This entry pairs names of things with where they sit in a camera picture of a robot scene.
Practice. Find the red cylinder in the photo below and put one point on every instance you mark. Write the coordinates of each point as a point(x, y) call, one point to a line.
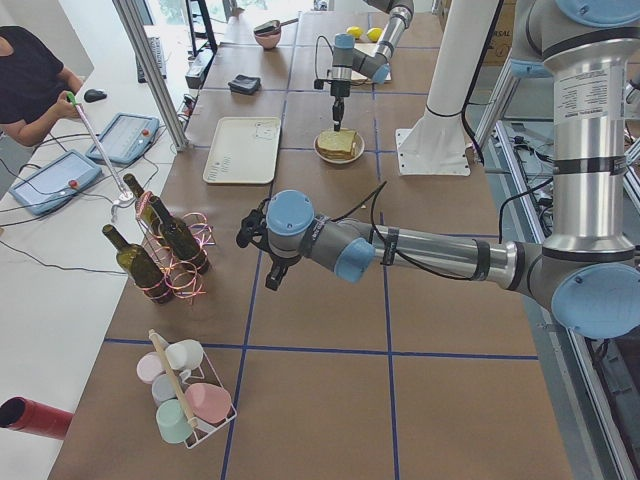
point(28, 416)

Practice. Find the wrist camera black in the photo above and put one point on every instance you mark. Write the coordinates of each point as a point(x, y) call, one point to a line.
point(250, 225)
point(320, 83)

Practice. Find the copper wire bottle rack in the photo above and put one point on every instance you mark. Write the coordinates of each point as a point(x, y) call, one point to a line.
point(182, 276)

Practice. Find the bread slice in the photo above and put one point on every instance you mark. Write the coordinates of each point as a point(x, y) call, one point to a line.
point(341, 157)
point(336, 141)

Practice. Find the near teach pendant tablet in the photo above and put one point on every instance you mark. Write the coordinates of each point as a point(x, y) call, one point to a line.
point(56, 183)

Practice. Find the cream bear tray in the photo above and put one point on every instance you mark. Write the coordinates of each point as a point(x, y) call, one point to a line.
point(244, 150)

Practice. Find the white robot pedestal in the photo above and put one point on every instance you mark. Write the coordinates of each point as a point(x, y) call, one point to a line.
point(435, 145)

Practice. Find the middle dark wine bottle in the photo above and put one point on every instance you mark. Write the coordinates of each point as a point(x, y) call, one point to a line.
point(179, 237)

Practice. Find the grey folded cloth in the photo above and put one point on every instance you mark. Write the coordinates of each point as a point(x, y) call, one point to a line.
point(244, 84)

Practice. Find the far teach pendant tablet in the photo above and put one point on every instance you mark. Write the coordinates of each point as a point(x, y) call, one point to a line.
point(127, 137)

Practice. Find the teach pendant tablet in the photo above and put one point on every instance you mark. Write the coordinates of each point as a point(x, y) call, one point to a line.
point(127, 137)
point(56, 183)

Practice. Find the grey cup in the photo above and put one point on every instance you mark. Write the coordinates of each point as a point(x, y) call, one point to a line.
point(162, 389)

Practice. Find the rear green wine bottle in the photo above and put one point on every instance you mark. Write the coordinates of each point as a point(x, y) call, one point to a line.
point(137, 192)

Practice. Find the lilac pink cup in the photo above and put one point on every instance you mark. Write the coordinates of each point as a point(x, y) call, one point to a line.
point(149, 368)

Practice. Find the white round plate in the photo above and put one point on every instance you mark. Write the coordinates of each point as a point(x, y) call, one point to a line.
point(339, 147)

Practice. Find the left yellow lemon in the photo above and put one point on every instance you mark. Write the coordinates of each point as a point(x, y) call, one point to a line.
point(355, 31)

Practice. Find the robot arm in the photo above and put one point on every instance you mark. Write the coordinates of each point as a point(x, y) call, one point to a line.
point(583, 272)
point(400, 17)

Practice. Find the aluminium frame post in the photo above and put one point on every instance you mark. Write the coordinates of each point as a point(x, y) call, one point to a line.
point(132, 23)

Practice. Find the mint green cup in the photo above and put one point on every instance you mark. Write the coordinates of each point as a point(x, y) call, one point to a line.
point(172, 422)

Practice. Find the pink bowl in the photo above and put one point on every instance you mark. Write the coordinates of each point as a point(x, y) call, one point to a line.
point(268, 34)

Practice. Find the front green wine bottle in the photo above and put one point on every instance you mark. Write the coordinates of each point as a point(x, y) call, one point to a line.
point(139, 265)

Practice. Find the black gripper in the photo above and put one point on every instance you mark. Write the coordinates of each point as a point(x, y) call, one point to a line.
point(278, 261)
point(340, 90)

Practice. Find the salmon pink cup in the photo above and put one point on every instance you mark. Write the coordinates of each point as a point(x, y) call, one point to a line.
point(209, 402)

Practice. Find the yellow lemon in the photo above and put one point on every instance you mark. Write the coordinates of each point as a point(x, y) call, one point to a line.
point(374, 34)
point(355, 31)

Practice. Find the cardboard box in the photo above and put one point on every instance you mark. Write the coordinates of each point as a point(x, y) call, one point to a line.
point(501, 41)

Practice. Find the right yellow lemon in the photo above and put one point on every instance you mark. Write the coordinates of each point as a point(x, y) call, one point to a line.
point(374, 34)

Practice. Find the black computer mouse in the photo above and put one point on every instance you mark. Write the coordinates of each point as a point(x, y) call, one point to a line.
point(93, 95)

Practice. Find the person in black shirt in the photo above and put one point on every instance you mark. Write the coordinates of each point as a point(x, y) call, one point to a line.
point(34, 87)

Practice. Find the green wine bottle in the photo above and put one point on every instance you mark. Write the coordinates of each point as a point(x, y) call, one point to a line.
point(139, 265)
point(137, 192)

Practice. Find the white cup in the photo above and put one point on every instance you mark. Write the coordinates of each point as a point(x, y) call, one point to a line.
point(184, 355)

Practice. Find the white wire cup rack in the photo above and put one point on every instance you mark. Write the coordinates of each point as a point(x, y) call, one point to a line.
point(181, 380)

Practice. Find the wooden cutting board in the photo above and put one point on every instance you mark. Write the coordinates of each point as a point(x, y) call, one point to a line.
point(376, 66)

